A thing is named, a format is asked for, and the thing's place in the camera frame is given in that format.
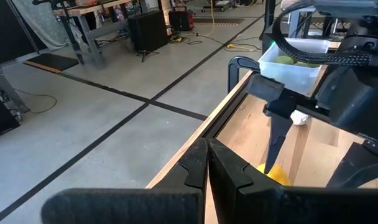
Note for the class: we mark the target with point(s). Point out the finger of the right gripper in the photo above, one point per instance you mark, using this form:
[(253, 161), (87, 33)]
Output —
[(277, 130), (360, 168)]

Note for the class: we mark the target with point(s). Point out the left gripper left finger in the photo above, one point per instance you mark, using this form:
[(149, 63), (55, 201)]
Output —
[(130, 207)]

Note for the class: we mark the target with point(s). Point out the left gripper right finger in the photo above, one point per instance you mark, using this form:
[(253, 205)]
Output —
[(301, 205)]

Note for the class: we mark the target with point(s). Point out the yellow lemon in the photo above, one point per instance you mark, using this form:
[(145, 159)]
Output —
[(280, 175)]

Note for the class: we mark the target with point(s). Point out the small white garlic bulb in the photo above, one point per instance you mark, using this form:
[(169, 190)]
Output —
[(301, 118)]

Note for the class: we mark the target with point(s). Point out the clear plastic bin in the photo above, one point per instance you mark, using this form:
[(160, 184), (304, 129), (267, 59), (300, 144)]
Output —
[(288, 77)]

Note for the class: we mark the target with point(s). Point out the black C-clamp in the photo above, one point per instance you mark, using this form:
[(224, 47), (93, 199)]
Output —
[(234, 71)]

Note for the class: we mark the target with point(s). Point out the black hazard-edged floor mat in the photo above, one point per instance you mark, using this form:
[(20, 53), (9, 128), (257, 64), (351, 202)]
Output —
[(55, 61), (220, 21)]

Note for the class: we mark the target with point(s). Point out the black and red box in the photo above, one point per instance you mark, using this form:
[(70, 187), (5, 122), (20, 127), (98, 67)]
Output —
[(181, 20)]

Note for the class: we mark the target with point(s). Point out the small black tripod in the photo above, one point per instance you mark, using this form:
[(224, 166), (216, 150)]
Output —
[(144, 52)]

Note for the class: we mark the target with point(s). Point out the large black equipment box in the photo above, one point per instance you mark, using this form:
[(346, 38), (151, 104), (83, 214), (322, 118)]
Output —
[(148, 31)]

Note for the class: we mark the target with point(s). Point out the wooden-top workbench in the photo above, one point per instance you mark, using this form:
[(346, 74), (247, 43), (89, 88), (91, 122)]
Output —
[(83, 9)]

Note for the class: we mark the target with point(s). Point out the grey curtain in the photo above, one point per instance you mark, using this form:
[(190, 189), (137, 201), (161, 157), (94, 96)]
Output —
[(43, 21)]

